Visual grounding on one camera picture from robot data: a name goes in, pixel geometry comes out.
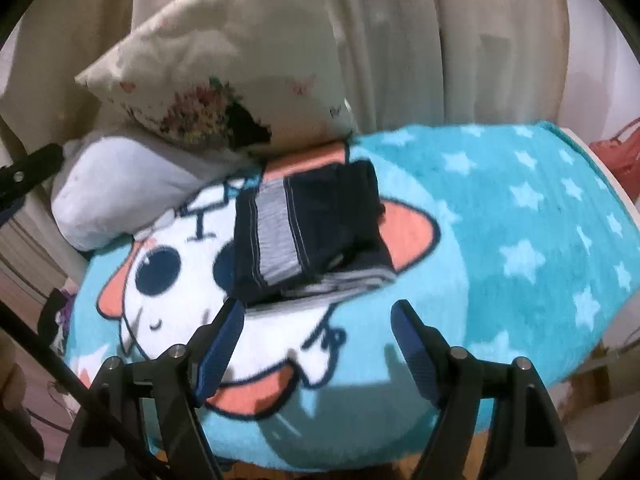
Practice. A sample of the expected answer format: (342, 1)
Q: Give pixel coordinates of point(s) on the navy striped kids pants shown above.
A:
(310, 234)

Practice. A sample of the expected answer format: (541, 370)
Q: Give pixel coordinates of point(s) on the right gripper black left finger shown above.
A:
(180, 381)

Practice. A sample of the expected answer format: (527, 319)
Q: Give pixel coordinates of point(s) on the cream floral pillow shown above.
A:
(261, 76)

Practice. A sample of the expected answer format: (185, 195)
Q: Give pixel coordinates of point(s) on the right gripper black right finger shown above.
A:
(455, 382)

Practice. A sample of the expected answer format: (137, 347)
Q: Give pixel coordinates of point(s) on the cream curtain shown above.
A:
(433, 62)

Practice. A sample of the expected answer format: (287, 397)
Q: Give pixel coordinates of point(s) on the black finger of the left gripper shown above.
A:
(24, 176)

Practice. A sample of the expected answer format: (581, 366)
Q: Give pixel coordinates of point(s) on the teal cartoon dog blanket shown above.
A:
(510, 240)

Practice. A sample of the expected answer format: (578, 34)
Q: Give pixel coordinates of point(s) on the red bag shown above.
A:
(621, 155)

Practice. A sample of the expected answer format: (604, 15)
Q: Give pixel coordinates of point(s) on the grey plush pillow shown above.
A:
(120, 180)

